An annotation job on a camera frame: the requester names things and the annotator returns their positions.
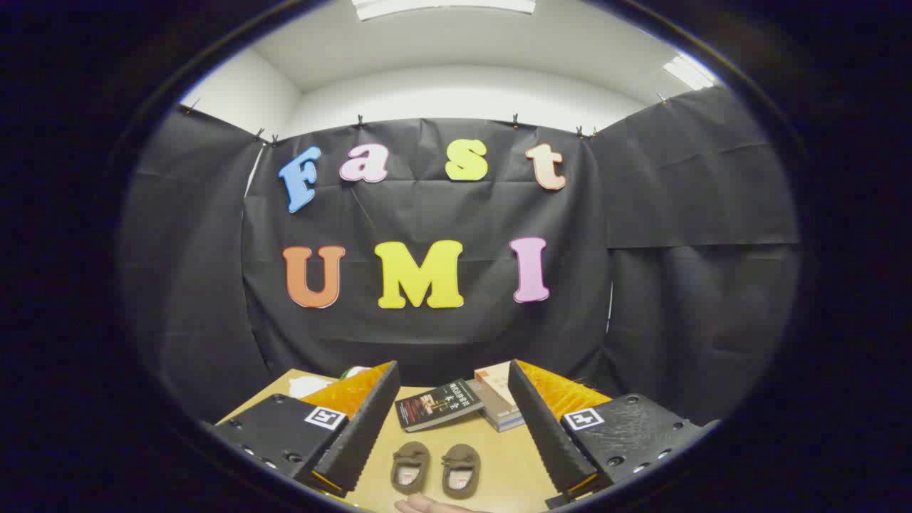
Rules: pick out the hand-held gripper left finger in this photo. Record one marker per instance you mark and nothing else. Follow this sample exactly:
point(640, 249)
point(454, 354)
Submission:
point(363, 434)

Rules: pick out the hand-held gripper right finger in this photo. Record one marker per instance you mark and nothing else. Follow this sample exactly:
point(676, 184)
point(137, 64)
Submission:
point(545, 434)

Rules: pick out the brown fuzzy shoe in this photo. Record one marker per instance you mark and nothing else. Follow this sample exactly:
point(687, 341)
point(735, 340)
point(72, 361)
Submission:
point(410, 453)
point(461, 456)

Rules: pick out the grey cover book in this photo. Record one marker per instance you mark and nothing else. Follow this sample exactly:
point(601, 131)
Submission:
point(504, 422)

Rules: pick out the watermelon slice plush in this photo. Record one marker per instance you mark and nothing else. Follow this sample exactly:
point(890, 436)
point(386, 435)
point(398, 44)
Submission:
point(353, 371)

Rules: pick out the white plush toy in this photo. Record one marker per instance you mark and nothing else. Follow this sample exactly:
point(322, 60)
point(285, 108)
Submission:
point(310, 386)

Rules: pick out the black paperback book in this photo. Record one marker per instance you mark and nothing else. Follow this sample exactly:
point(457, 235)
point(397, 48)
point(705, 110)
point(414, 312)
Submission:
point(438, 406)

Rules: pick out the row of black cloth clips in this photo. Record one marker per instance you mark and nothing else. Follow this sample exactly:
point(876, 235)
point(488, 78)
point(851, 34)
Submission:
point(360, 120)

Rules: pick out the small ceiling light panel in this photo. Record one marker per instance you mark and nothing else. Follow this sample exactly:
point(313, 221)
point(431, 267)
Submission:
point(687, 71)

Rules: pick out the long ceiling light panel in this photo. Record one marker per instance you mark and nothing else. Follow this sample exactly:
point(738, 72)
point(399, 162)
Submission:
point(442, 6)

